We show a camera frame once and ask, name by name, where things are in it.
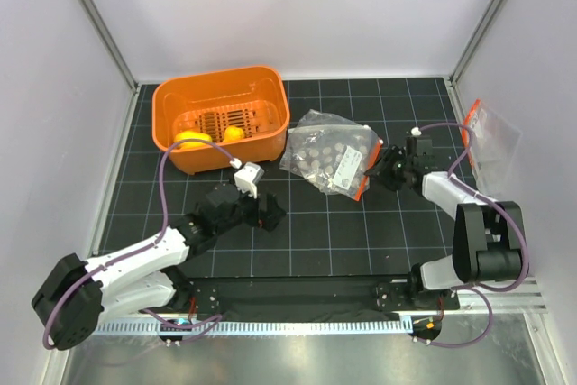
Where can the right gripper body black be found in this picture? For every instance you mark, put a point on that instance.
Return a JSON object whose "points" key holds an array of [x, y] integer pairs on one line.
{"points": [[397, 174]]}

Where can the right aluminium frame post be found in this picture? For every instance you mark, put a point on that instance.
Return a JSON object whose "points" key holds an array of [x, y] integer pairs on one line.
{"points": [[489, 15]]}

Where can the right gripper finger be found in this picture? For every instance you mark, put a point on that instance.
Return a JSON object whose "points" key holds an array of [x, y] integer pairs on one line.
{"points": [[377, 171], [386, 155]]}

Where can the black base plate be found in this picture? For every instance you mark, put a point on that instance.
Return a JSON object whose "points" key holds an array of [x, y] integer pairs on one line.
{"points": [[316, 299]]}

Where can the white slotted cable duct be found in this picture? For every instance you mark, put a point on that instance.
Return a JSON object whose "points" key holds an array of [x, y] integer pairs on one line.
{"points": [[141, 326]]}

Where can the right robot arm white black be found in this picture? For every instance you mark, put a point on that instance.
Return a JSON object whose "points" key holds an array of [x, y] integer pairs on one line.
{"points": [[488, 235]]}

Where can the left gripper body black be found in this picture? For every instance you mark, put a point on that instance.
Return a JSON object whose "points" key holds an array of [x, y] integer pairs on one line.
{"points": [[250, 212]]}

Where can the aluminium rail profile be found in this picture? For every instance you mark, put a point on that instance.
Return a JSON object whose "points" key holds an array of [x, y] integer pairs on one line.
{"points": [[526, 298]]}

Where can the clear zip bags stack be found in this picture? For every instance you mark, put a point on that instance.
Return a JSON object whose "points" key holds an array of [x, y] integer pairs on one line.
{"points": [[332, 153]]}

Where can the yellow mango toy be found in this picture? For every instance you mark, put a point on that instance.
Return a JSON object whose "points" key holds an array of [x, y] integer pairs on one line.
{"points": [[190, 139]]}

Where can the black grid mat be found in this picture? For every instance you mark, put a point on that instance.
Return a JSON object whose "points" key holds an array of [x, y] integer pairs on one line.
{"points": [[383, 233]]}

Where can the yellow pear toy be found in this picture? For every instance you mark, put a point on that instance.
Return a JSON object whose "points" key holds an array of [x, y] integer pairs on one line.
{"points": [[233, 133]]}

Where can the zip bag on right wall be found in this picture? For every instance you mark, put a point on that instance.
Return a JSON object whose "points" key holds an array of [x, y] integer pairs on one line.
{"points": [[493, 149]]}

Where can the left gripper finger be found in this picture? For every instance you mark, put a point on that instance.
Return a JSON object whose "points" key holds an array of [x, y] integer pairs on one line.
{"points": [[272, 207], [271, 222]]}

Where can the orange plastic basket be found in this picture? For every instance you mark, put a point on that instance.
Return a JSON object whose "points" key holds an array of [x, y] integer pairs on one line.
{"points": [[252, 98]]}

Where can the left aluminium frame post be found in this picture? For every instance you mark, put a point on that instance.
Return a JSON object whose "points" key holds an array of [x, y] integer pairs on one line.
{"points": [[103, 33]]}

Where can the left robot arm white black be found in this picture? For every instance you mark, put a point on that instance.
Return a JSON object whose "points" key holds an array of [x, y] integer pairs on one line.
{"points": [[78, 295]]}

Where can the aluminium frame post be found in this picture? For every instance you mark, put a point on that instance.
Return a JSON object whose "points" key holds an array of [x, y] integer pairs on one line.
{"points": [[489, 15], [103, 33]]}

